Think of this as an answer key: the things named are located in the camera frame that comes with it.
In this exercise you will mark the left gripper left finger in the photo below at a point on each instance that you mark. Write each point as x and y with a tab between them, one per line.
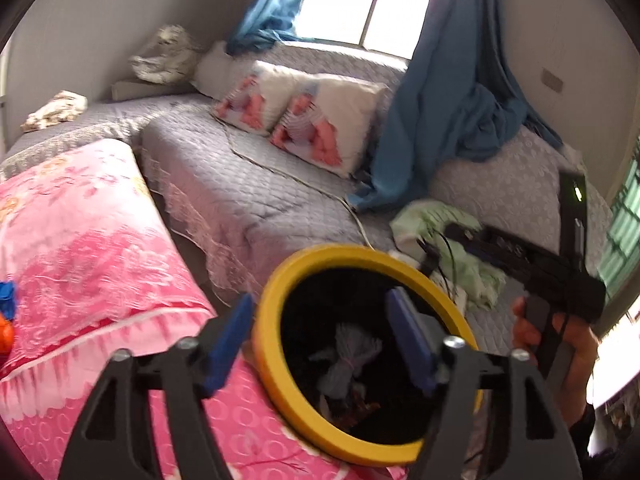
113	435

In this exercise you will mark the purple foam fruit net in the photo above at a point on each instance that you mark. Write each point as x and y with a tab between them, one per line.
352	350

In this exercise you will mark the yellow rimmed trash bin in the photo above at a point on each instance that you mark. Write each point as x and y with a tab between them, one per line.
383	420

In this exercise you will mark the person's right hand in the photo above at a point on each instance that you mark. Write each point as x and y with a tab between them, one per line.
572	397

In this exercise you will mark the light green cloth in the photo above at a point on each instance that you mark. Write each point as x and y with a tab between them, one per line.
426	220

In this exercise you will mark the pink floral blanket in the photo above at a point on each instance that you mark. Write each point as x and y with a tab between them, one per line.
95	270

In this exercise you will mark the orange peel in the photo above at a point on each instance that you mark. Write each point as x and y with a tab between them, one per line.
6	336

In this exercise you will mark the blue rubber glove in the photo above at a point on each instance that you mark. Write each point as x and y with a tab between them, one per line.
7	300

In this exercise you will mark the blue curtain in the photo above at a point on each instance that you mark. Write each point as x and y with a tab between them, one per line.
457	99
264	24

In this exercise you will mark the grey quilted sofa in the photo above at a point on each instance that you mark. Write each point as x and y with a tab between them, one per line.
248	205

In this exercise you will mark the right baby print pillow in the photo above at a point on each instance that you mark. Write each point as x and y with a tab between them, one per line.
328	120

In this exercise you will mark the baby print pillow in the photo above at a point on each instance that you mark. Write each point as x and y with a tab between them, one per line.
328	120
259	98

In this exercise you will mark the left baby print pillow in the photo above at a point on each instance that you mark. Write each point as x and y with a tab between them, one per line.
259	98

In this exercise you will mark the grey flat cushion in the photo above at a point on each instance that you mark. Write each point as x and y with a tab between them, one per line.
127	90

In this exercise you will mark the cream crumpled cloth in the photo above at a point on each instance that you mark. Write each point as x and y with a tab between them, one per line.
65	106

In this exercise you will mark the grey sofa back cushion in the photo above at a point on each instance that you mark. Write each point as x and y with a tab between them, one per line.
218	72

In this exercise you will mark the white tiger plush toy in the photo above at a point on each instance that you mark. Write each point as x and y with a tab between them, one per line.
170	57

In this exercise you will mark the window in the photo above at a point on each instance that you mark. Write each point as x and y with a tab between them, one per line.
390	27

